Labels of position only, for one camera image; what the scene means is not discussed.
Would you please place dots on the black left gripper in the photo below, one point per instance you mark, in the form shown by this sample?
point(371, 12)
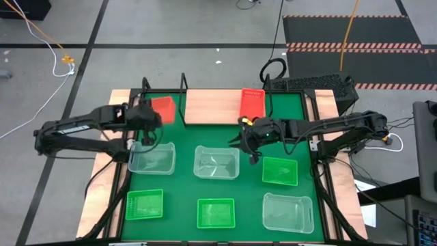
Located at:
point(140, 116)

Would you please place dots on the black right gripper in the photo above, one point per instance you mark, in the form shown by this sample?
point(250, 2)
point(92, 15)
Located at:
point(266, 131)

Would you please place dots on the clear plastic basket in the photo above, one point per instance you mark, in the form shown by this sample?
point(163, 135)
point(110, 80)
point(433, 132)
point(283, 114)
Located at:
point(216, 164)
point(287, 213)
point(164, 164)

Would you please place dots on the green plastic basket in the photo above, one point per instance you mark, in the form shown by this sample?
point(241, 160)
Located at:
point(144, 205)
point(215, 213)
point(280, 172)

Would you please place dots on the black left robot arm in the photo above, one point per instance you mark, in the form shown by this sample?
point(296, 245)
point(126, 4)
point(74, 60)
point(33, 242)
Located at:
point(75, 128)

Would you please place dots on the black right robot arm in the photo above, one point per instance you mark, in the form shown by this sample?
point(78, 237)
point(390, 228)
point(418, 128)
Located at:
point(341, 123)

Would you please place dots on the yellow gripper tag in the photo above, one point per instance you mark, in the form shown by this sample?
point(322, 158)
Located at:
point(246, 120)

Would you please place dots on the green table mat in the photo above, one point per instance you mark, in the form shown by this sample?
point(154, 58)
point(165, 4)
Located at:
point(184, 191)

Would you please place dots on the yellow power plug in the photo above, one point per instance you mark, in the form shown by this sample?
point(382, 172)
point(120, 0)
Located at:
point(386, 138)

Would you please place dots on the white paper sheet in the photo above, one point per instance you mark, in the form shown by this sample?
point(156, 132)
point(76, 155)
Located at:
point(368, 213)

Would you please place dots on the black floor beam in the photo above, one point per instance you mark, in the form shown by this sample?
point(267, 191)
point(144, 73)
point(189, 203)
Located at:
point(392, 191)

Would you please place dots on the black hazard-striped floor mat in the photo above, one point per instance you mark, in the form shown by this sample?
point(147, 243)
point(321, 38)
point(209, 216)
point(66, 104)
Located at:
point(375, 32)

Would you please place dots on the black floor box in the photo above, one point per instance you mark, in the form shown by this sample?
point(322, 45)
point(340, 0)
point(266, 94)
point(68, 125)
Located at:
point(24, 8)

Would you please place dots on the grey metal cabinet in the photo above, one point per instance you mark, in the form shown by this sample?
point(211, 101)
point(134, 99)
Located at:
point(425, 153)

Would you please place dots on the grey control panel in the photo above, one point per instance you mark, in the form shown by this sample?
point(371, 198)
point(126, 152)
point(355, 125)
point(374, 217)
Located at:
point(421, 222)

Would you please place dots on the black table frame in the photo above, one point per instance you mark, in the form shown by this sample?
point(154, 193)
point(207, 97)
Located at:
point(205, 91)

